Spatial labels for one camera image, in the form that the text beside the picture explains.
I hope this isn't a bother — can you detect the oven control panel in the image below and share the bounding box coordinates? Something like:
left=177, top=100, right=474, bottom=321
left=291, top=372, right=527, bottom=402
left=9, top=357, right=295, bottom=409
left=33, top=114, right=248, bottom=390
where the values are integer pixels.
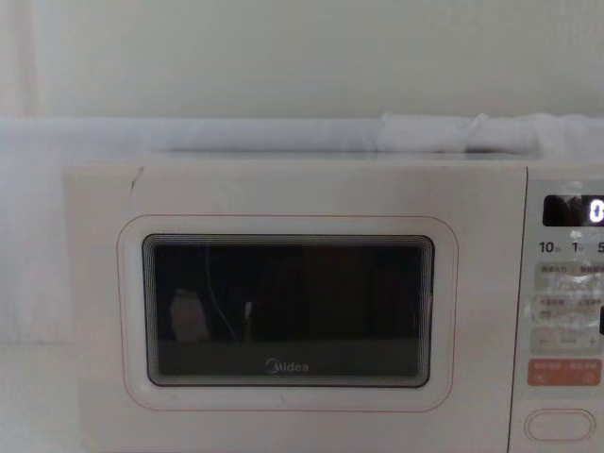
left=512, top=165, right=604, bottom=453

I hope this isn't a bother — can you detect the cream microwave oven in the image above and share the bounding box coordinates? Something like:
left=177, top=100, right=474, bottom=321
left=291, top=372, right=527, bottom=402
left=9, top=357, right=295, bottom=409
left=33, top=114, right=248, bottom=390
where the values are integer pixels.
left=62, top=149, right=604, bottom=453

